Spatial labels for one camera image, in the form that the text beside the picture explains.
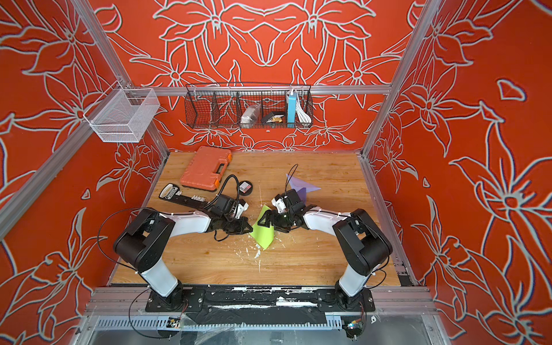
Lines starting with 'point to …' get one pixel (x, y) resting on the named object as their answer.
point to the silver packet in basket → (249, 115)
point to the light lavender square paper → (297, 185)
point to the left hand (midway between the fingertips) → (253, 229)
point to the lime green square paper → (263, 235)
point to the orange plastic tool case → (206, 167)
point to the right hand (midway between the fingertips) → (260, 226)
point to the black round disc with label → (245, 188)
